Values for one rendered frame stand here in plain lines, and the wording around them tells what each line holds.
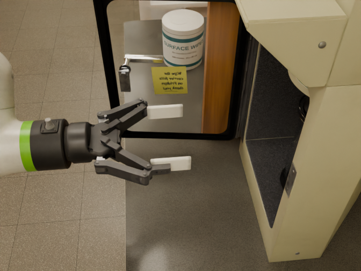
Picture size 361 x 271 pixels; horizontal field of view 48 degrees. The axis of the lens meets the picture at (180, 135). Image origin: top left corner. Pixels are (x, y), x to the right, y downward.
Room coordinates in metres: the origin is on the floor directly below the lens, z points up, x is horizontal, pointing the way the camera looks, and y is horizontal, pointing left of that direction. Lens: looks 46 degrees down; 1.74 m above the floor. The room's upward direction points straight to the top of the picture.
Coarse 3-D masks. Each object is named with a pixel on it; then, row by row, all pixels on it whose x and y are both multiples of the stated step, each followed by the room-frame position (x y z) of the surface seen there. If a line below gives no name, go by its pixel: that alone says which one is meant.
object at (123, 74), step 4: (124, 68) 0.72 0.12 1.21; (120, 72) 0.71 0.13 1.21; (124, 72) 0.71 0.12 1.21; (128, 72) 0.71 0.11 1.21; (120, 76) 0.70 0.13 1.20; (124, 76) 0.70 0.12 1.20; (128, 76) 0.71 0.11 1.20; (120, 80) 0.71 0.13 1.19; (124, 80) 0.71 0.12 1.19; (128, 80) 0.70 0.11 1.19; (120, 84) 0.71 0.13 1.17; (124, 84) 0.71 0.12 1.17; (128, 84) 0.70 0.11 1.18; (120, 88) 0.71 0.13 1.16; (124, 88) 0.71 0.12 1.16; (128, 88) 0.71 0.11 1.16
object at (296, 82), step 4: (288, 72) 0.56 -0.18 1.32; (292, 76) 0.54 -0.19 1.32; (292, 80) 0.54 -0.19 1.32; (296, 80) 0.53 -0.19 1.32; (296, 84) 0.52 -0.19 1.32; (300, 84) 0.52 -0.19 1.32; (300, 88) 0.51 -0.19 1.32; (304, 88) 0.51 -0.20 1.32; (304, 92) 0.51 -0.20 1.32; (308, 92) 0.50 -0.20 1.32; (308, 96) 0.50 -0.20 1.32
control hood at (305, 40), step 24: (240, 0) 0.44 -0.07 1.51; (264, 0) 0.44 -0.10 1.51; (288, 0) 0.44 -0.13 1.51; (312, 0) 0.44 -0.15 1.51; (264, 24) 0.40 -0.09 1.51; (288, 24) 0.40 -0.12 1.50; (312, 24) 0.40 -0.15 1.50; (336, 24) 0.40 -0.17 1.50; (288, 48) 0.40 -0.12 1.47; (312, 48) 0.40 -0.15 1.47; (336, 48) 0.41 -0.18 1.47; (312, 72) 0.40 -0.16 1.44
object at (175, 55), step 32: (128, 0) 0.72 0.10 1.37; (128, 32) 0.72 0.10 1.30; (160, 32) 0.72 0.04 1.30; (192, 32) 0.71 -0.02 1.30; (224, 32) 0.71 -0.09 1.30; (128, 64) 0.72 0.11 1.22; (160, 64) 0.72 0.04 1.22; (192, 64) 0.71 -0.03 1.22; (224, 64) 0.71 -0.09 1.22; (128, 96) 0.72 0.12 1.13; (160, 96) 0.72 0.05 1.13; (192, 96) 0.71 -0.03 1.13; (224, 96) 0.71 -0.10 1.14; (160, 128) 0.72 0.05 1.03; (192, 128) 0.71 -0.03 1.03; (224, 128) 0.71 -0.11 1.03
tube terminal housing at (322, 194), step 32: (352, 0) 0.41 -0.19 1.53; (352, 32) 0.41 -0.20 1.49; (256, 64) 0.69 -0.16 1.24; (352, 64) 0.41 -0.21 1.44; (320, 96) 0.41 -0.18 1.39; (352, 96) 0.41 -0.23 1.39; (320, 128) 0.41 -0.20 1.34; (352, 128) 0.41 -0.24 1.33; (320, 160) 0.41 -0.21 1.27; (352, 160) 0.41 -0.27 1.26; (256, 192) 0.55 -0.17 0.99; (320, 192) 0.41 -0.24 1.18; (352, 192) 0.42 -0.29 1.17; (288, 224) 0.41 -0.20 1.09; (320, 224) 0.41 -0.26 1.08; (288, 256) 0.41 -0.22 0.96; (320, 256) 0.42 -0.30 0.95
